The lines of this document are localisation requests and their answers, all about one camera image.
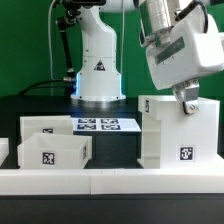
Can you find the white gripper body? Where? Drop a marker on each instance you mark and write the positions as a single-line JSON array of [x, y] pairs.
[[190, 54]]

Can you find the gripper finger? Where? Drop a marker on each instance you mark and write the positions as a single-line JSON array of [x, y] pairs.
[[187, 94]]

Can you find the white drawer cabinet frame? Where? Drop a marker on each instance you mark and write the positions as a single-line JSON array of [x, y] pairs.
[[172, 139]]

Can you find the white drawer box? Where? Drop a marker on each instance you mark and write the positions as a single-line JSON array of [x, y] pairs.
[[45, 124], [54, 151]]

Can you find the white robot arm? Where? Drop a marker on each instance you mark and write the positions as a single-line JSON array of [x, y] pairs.
[[98, 81]]

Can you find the marker tag sheet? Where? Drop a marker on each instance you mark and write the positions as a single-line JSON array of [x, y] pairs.
[[105, 124]]

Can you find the white front fence rail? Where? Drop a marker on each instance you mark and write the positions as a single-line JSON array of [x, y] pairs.
[[115, 181]]

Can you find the white fence rail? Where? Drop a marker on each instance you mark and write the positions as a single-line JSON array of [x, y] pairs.
[[115, 181], [4, 149]]

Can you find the white left fence rail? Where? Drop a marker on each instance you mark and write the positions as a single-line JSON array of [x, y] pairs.
[[4, 149]]

